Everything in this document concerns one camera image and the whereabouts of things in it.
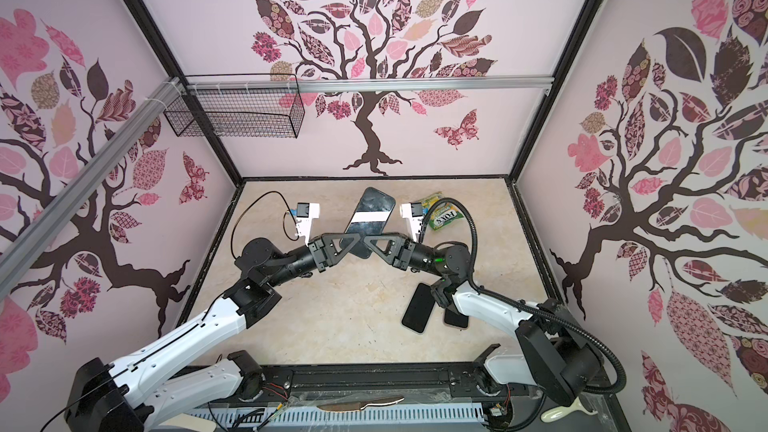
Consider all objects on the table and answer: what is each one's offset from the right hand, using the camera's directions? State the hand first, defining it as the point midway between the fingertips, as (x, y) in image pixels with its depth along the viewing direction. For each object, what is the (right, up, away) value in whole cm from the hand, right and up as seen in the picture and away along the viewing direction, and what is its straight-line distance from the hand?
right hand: (368, 244), depth 61 cm
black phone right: (+23, -25, +22) cm, 40 cm away
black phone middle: (+13, -23, +25) cm, 36 cm away
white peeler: (+44, -42, +9) cm, 61 cm away
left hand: (-1, 0, +1) cm, 2 cm away
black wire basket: (-59, +47, +61) cm, 97 cm away
